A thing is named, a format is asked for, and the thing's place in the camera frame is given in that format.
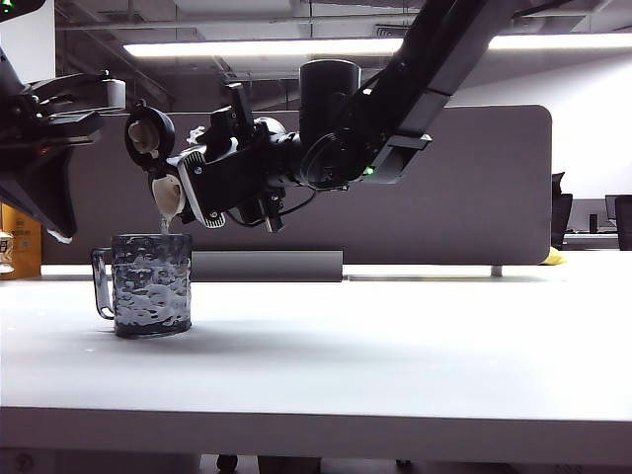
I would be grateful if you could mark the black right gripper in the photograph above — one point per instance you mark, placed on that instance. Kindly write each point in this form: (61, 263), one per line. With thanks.
(279, 158)

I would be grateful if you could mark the hammered glass mug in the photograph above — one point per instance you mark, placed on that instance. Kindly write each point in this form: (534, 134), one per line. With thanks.
(150, 291)

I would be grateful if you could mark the black office chair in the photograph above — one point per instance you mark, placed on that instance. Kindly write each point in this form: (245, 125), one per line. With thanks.
(561, 217)

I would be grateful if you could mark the orange paper bag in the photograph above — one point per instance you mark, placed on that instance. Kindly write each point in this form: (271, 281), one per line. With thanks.
(22, 247)

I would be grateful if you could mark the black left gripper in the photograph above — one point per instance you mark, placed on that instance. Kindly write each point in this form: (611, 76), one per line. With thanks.
(54, 118)

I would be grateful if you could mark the dark grey desk divider panel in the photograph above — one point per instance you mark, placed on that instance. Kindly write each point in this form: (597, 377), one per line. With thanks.
(444, 212)

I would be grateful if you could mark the black computer monitor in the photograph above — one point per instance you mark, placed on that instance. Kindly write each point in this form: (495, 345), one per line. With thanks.
(617, 212)

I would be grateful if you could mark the grey divider foot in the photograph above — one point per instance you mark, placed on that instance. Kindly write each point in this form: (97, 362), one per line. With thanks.
(497, 271)

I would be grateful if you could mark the long ceiling light strip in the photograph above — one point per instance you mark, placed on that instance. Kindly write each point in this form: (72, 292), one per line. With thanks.
(247, 48)

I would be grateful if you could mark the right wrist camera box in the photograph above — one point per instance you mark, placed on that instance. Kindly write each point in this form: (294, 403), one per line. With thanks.
(222, 182)

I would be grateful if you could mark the yellow object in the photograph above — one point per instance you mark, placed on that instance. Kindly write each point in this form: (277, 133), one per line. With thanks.
(555, 257)

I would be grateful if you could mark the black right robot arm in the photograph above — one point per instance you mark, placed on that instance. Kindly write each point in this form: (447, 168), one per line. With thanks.
(444, 49)

